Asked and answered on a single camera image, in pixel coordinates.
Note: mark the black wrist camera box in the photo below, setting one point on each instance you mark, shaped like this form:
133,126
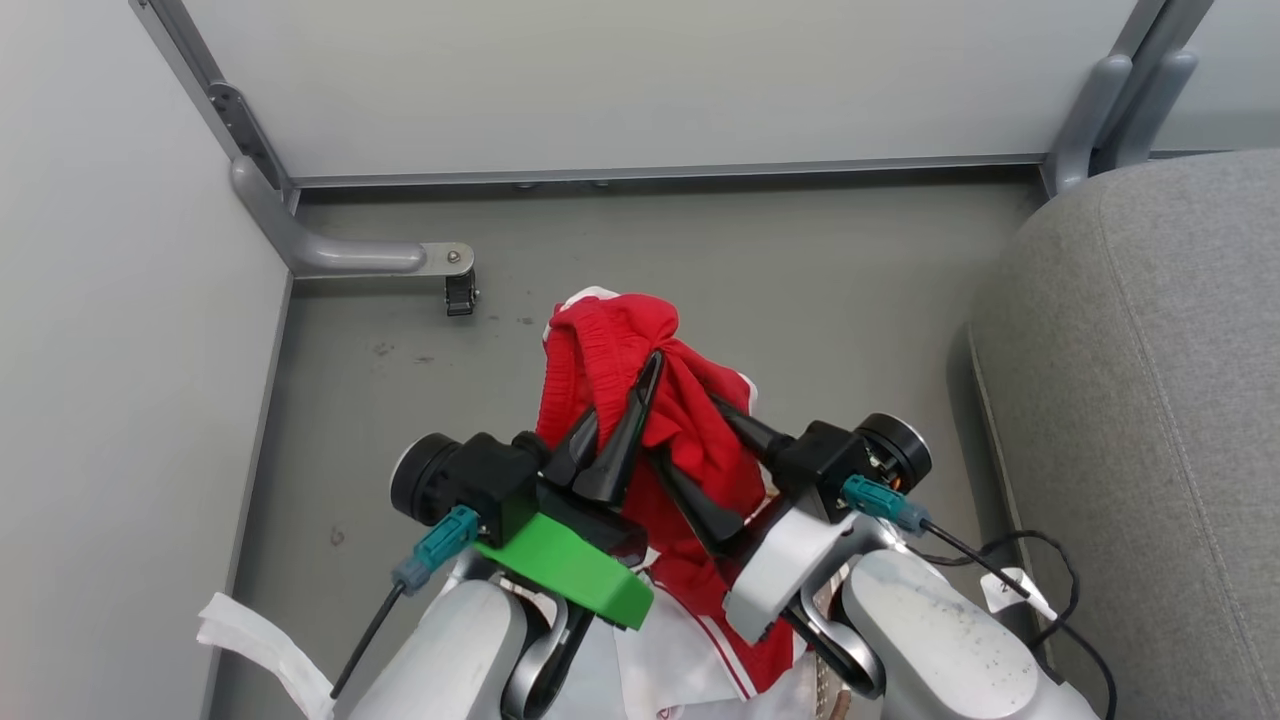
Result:
470,480
850,455

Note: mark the grey partition bottom rail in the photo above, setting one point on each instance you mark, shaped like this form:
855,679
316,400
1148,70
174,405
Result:
660,173

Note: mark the grey metal partition foot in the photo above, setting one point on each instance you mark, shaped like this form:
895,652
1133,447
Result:
330,250

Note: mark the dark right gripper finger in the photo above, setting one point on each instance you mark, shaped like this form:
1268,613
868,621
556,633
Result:
755,433
705,505

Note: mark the woven laundry basket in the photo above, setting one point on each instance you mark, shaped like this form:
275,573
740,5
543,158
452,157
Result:
830,695

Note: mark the red white garment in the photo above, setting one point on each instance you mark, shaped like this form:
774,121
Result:
610,350

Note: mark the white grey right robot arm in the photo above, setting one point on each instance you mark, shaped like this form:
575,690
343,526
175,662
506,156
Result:
940,650

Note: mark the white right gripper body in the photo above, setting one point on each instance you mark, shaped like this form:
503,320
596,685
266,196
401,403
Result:
790,560

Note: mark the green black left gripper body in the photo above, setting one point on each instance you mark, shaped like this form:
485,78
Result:
575,575

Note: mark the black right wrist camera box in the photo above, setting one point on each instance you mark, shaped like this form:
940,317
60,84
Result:
850,455

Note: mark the grey fabric sofa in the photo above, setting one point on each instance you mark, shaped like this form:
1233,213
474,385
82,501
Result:
1150,420

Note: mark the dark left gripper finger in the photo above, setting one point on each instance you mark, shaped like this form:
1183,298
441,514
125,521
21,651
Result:
620,450
575,452

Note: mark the grey metal partition posts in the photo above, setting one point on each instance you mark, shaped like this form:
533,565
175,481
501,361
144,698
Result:
1110,100

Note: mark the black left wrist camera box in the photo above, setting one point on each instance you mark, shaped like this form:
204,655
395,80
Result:
470,480

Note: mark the black caster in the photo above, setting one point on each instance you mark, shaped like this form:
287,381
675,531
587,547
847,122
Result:
460,293

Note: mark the white cloth strip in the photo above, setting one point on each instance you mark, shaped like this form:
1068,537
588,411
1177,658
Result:
262,640

